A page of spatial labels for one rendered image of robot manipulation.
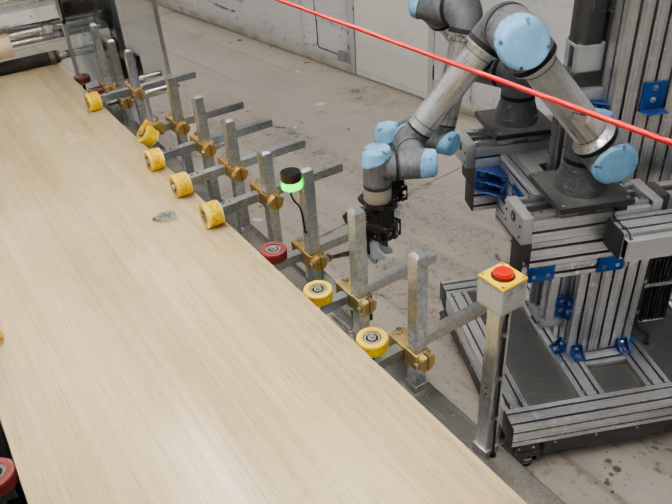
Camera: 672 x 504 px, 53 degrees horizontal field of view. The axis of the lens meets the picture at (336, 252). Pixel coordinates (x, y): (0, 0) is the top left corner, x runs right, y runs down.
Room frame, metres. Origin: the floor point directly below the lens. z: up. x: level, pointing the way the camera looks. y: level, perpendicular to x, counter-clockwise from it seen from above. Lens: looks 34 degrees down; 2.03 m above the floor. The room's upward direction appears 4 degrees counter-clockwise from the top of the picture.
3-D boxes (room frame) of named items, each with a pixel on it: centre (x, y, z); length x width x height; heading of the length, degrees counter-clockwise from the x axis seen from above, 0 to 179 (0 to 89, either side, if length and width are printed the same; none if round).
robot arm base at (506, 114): (2.19, -0.66, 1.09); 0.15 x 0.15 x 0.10
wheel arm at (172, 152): (2.41, 0.44, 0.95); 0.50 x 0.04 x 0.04; 121
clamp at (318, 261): (1.72, 0.09, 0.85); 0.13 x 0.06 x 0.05; 31
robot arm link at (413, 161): (1.58, -0.22, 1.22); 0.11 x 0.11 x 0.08; 1
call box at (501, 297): (1.06, -0.33, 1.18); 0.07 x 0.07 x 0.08; 31
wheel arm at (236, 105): (2.65, 0.51, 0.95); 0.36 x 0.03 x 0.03; 121
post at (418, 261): (1.28, -0.19, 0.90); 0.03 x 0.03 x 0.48; 31
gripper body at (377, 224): (1.55, -0.13, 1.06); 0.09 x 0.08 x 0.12; 52
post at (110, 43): (3.20, 0.98, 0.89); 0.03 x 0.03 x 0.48; 31
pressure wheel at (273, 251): (1.68, 0.19, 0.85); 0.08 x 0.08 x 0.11
